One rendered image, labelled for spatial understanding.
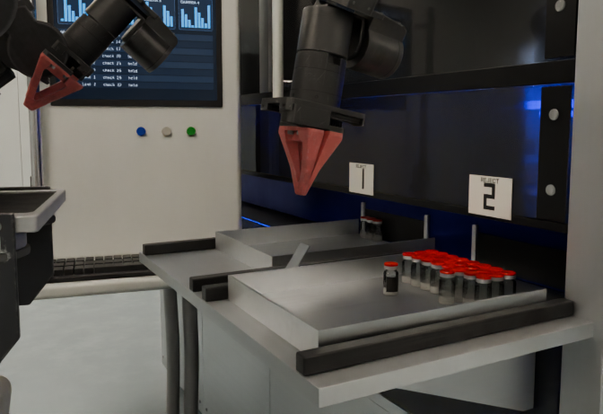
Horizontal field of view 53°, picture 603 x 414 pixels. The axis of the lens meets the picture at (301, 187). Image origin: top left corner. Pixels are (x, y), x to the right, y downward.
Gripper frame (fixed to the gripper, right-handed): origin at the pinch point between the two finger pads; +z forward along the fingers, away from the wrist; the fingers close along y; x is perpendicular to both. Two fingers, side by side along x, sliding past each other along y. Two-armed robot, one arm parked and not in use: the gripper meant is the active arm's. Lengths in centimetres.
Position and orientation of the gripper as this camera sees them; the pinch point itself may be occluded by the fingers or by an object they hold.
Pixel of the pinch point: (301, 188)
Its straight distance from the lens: 67.0
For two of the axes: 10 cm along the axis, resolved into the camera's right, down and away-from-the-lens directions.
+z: -1.5, 9.9, 0.2
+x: -5.2, -1.0, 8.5
